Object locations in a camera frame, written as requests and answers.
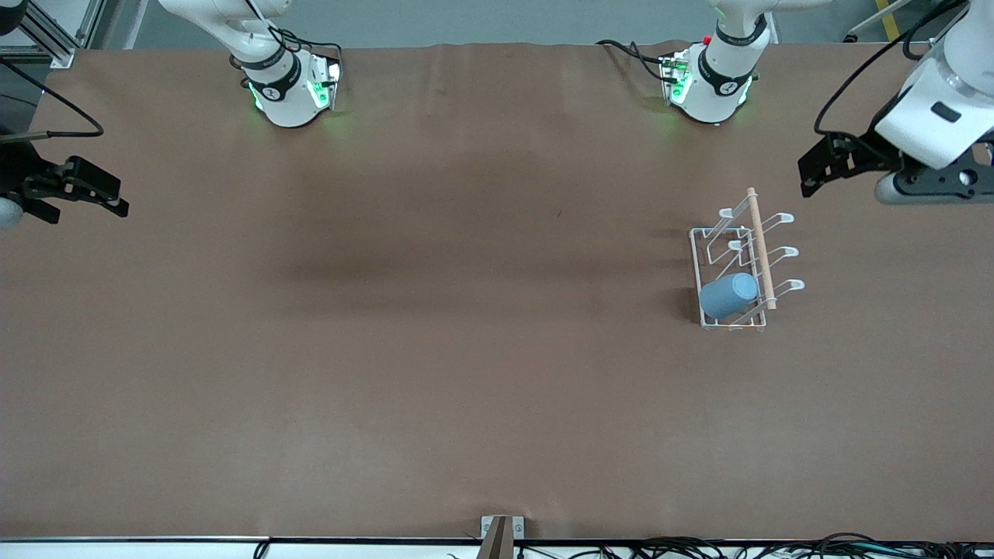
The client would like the blue plastic cup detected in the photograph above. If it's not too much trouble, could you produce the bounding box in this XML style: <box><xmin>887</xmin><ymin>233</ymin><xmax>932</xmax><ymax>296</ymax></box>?
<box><xmin>699</xmin><ymin>272</ymin><xmax>759</xmax><ymax>321</ymax></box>

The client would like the grey slanted tube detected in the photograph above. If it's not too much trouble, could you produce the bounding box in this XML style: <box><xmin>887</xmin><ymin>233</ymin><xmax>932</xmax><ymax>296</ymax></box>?
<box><xmin>843</xmin><ymin>0</ymin><xmax>913</xmax><ymax>43</ymax></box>

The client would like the brown table mat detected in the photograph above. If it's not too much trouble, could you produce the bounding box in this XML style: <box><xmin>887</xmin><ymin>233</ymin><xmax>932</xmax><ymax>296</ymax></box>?
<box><xmin>0</xmin><ymin>40</ymin><xmax>994</xmax><ymax>542</ymax></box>

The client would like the white wire cup rack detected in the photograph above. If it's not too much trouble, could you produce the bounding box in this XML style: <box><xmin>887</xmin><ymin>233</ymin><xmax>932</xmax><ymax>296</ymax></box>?
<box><xmin>690</xmin><ymin>186</ymin><xmax>806</xmax><ymax>333</ymax></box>

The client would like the aluminium frame profile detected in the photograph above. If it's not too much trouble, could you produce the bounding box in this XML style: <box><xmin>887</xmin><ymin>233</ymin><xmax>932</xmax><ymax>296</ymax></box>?
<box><xmin>0</xmin><ymin>0</ymin><xmax>106</xmax><ymax>69</ymax></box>

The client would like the black left base cable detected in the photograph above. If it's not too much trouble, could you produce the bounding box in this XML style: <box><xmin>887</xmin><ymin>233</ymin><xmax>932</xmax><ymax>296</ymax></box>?
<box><xmin>596</xmin><ymin>39</ymin><xmax>673</xmax><ymax>85</ymax></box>

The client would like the black base cable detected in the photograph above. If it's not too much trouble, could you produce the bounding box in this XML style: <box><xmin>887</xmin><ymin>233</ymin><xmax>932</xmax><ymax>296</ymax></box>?
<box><xmin>276</xmin><ymin>30</ymin><xmax>344</xmax><ymax>67</ymax></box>
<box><xmin>596</xmin><ymin>39</ymin><xmax>673</xmax><ymax>85</ymax></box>

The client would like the black right base cable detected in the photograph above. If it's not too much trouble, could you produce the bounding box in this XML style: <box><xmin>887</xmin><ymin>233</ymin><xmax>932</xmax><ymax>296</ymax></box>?
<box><xmin>276</xmin><ymin>30</ymin><xmax>344</xmax><ymax>67</ymax></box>

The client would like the brown wooden post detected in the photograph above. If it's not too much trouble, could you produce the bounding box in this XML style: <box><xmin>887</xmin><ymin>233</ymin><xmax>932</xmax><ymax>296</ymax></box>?
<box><xmin>476</xmin><ymin>516</ymin><xmax>513</xmax><ymax>559</ymax></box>

